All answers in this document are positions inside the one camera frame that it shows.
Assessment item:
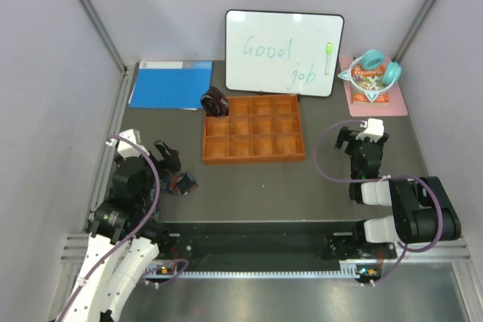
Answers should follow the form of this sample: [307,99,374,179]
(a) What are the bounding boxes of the navy floral tie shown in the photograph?
[149,140,199,217]

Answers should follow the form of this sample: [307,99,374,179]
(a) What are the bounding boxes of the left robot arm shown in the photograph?
[57,133,181,321]

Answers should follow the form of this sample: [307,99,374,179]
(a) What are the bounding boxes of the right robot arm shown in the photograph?
[334,126,462,259]

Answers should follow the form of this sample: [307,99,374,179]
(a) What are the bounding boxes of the pink mat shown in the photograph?
[337,56,408,118]

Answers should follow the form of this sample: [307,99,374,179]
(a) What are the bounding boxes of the orange book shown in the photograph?
[351,64,389,106]

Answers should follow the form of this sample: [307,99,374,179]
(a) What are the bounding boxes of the blue folder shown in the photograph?
[128,60,213,110]

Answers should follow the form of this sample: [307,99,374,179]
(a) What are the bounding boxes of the rolled dark red tie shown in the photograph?
[200,86,229,118]

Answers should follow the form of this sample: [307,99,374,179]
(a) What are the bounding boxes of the teal cat-ear headphones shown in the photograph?
[337,49,402,103]

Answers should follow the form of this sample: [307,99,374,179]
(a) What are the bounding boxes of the orange compartment tray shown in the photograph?
[202,94,306,165]

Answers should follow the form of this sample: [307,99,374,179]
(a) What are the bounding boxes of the green marker pen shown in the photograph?
[325,42,333,75]

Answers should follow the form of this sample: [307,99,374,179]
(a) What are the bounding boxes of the white dry-erase board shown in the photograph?
[225,10,345,97]

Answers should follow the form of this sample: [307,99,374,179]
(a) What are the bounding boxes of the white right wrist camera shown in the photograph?
[355,118,385,143]

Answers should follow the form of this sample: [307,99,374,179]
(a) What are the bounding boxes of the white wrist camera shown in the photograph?
[355,118,385,143]
[106,129,146,159]

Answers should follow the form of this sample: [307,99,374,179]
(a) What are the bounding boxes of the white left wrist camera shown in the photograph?
[106,129,146,159]

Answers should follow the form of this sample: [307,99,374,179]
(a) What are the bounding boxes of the grey cable duct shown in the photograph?
[142,261,381,282]

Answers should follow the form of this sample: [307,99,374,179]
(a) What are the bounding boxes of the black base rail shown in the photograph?
[158,221,396,272]

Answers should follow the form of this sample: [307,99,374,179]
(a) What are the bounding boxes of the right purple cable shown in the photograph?
[313,119,445,288]

